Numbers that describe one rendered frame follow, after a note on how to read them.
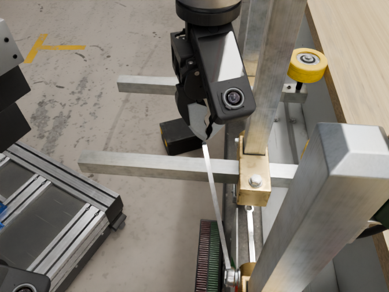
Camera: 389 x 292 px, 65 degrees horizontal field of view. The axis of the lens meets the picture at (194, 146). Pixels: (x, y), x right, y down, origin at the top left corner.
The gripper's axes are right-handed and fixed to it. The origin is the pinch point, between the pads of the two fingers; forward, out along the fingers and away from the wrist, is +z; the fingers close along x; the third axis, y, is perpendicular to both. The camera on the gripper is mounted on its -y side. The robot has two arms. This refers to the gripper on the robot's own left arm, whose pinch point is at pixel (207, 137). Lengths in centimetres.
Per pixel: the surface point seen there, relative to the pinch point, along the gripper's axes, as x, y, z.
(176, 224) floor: 2, 32, 92
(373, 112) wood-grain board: -30.2, -0.1, 2.1
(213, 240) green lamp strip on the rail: 0.2, -7.2, 21.9
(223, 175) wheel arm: -2.3, -2.4, 7.7
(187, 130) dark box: -14, 76, 80
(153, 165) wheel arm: 8.8, 2.2, 7.2
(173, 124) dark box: -8, 82, 80
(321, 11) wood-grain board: -41, 35, 2
